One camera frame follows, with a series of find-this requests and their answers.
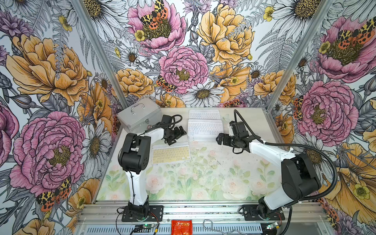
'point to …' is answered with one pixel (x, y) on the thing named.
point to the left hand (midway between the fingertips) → (181, 139)
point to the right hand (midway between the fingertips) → (222, 143)
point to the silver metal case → (140, 116)
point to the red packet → (181, 227)
